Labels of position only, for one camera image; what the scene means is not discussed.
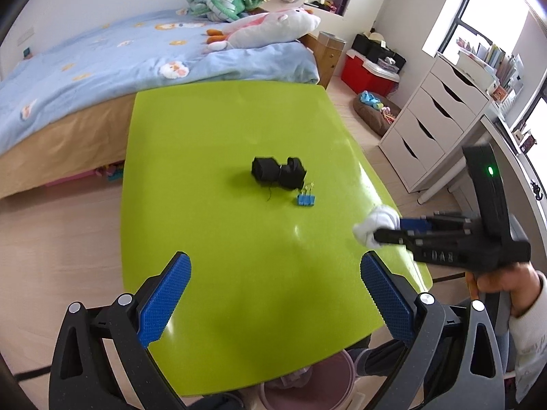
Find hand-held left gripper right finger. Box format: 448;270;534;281
360;250;507;410

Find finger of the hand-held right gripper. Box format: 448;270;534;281
399;211;477;232
373;227;428;250

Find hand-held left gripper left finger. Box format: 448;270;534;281
48;251;192;410

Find balled white sock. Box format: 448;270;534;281
353;205;401;249

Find pink plastic bin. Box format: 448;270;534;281
261;348;357;410

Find person's right forearm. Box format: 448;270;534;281
506;271;547;406

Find person's right hand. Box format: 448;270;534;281
465;260;541;317

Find white desk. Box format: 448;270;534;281
416;115;547;240

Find white drawer cabinet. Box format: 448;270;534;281
378;55;490;193

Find blue binder clip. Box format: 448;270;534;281
297;181;317;207

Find brown pet bed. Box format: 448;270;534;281
353;92;402;137

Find rolled black sock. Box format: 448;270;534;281
278;156;307;191
251;156;281;186

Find blue soft toy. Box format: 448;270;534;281
359;91;384;110

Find colourful toy under bed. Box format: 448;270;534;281
96;160;124;182

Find row of books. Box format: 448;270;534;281
456;36;525;95

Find pink box under bed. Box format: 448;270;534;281
43;168;101;189

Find red storage box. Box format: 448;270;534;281
341;49;400;97

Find black bags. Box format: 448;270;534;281
351;32;406;69

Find wooden bed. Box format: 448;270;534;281
0;6;348;201

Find window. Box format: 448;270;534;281
423;0;547;137

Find blue printed blanket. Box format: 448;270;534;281
0;6;320;159

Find white unicorn plush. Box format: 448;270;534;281
206;8;321;54

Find green striped plush toy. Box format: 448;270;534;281
209;0;262;23

